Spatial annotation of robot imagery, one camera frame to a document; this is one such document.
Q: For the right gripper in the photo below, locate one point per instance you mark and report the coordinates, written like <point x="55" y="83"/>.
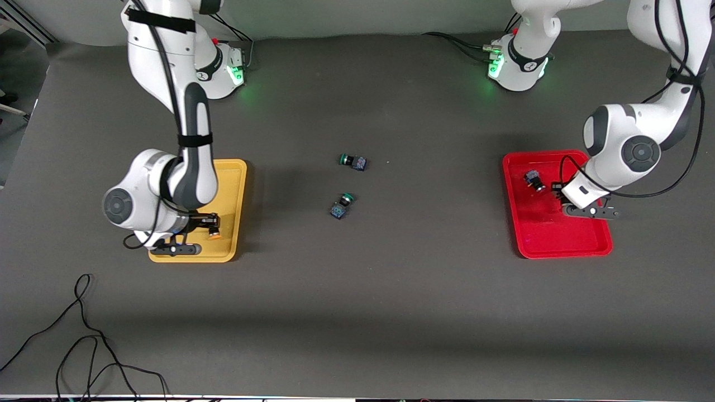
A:
<point x="199" y="223"/>

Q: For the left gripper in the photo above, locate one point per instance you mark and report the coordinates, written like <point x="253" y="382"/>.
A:
<point x="558" y="188"/>

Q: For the yellow push button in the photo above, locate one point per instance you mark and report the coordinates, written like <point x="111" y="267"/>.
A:
<point x="214" y="235"/>

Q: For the red push button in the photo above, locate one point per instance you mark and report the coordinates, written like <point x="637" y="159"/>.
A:
<point x="533" y="180"/>

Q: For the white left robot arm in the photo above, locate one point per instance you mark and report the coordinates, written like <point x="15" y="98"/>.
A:
<point x="625" y="139"/>

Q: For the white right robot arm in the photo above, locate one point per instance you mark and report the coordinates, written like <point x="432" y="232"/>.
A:
<point x="167" y="56"/>

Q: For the yellow plastic tray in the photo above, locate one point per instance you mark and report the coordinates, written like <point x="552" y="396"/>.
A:
<point x="232" y="195"/>

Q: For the red plastic tray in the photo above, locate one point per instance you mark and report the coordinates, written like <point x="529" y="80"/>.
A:
<point x="547" y="229"/>

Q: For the green push button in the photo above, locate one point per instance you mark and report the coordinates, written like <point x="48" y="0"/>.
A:
<point x="354" y="162"/>
<point x="338" y="210"/>

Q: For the dark aluminium frame rail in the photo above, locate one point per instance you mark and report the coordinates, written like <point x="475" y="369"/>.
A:
<point x="33" y="30"/>

